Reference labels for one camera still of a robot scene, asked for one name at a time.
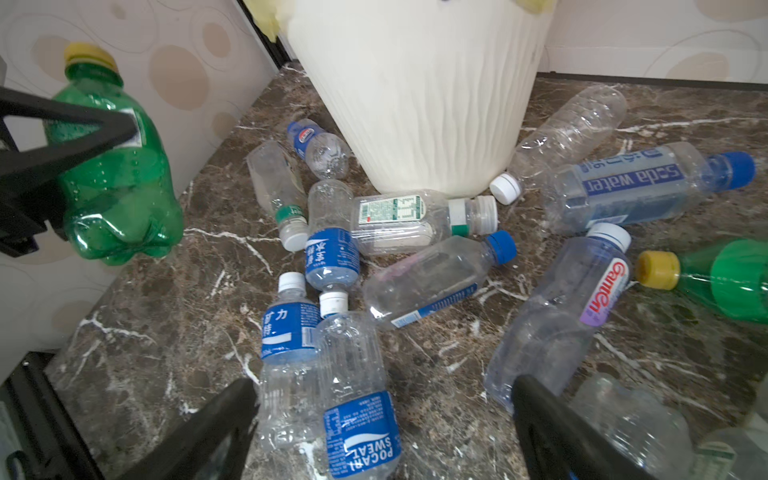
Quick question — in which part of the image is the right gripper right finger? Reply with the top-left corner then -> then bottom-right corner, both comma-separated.
511,375 -> 652,480

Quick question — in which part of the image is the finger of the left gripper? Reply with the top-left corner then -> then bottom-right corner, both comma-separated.
1,87 -> 138,200

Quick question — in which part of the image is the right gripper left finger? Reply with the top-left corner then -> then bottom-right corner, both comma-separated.
121,378 -> 260,479

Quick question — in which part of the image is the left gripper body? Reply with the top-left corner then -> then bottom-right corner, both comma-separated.
1,180 -> 66,258

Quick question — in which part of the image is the pocari bottle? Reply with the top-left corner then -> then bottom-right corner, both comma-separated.
316,290 -> 402,479
258,272 -> 322,451

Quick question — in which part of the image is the clear bottle green ring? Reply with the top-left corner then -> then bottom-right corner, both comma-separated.
246,139 -> 311,253

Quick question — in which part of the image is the clear bottle green white label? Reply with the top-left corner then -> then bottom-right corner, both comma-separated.
351,190 -> 498,256

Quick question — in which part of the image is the yellow bin liner bag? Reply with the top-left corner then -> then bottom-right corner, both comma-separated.
244,0 -> 557,43

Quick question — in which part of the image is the white plastic waste bin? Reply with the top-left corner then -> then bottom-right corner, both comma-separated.
276,0 -> 556,197

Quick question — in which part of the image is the Pepsi bottle blue cap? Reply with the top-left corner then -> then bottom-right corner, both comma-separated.
570,373 -> 694,479

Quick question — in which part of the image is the clear bottle purple label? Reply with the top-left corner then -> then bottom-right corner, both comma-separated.
484,222 -> 631,414

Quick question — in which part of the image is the clear bottle pale green cap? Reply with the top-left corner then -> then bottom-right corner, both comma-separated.
688,377 -> 767,480

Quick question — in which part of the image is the clear bottle blue label upper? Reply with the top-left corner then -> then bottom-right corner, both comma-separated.
305,179 -> 360,292

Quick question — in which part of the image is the clear bottle blue cap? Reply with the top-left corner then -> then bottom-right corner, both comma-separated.
363,231 -> 517,329

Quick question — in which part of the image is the green bottle yellow cap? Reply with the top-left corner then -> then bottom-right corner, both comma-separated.
635,238 -> 767,325

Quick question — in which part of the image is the soda water bottle blue cap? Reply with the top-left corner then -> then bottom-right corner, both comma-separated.
541,142 -> 756,235

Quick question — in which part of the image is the clear crushed bottle white cap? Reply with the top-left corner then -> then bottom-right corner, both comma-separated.
489,85 -> 628,205

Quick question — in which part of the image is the black frame post left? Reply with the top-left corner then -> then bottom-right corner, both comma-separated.
236,0 -> 299,70

